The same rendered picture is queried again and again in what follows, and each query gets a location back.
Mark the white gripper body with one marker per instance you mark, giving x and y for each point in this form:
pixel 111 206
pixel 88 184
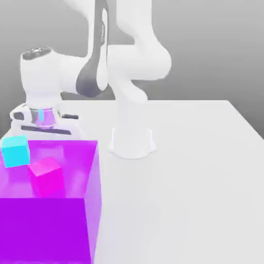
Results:
pixel 61 126

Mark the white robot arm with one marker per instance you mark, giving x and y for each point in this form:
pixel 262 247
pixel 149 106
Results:
pixel 134 66

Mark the small cyan cube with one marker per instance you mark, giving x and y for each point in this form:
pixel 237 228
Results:
pixel 16 151

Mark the small magenta cube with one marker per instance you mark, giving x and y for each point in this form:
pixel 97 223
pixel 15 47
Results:
pixel 48 177

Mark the large purple box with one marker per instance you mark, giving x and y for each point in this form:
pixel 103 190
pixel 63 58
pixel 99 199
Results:
pixel 45 226

